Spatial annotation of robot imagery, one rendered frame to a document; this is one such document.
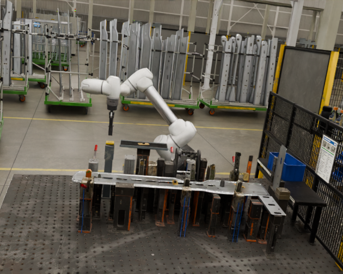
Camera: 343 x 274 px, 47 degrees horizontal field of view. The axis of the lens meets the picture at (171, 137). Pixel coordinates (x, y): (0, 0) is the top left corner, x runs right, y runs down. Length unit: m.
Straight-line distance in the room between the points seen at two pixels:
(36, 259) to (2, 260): 0.18
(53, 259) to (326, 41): 8.90
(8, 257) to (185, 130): 1.71
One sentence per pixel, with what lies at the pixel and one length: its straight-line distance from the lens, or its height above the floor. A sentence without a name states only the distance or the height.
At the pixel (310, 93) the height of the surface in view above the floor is 1.48.
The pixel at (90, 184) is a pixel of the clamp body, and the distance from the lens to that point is 2.56.
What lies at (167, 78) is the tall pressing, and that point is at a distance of 9.97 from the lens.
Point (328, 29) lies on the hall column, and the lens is 10.36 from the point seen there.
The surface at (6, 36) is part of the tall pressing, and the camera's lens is 10.04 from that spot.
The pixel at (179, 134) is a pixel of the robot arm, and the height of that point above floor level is 1.18.
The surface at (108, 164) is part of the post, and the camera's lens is 3.08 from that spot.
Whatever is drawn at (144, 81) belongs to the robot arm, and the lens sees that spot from 3.43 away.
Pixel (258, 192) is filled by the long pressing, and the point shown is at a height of 1.00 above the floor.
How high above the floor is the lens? 2.05
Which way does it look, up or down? 15 degrees down
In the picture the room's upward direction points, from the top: 7 degrees clockwise
